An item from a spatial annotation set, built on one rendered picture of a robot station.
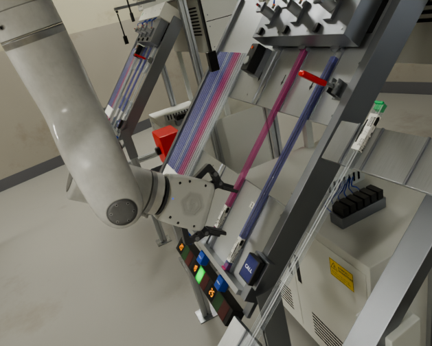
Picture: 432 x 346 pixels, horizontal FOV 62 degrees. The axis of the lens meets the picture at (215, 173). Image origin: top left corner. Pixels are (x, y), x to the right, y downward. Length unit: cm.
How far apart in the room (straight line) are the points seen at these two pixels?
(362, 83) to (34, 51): 54
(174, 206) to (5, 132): 369
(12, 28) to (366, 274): 86
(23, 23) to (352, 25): 54
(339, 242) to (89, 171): 69
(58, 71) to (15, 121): 373
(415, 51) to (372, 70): 33
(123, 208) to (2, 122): 375
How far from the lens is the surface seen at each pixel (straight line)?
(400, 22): 78
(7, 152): 432
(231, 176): 92
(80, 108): 57
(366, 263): 95
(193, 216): 70
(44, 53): 56
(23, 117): 429
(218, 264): 82
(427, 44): 104
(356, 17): 76
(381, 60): 75
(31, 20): 56
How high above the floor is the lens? 125
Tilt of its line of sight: 25 degrees down
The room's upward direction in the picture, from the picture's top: 14 degrees counter-clockwise
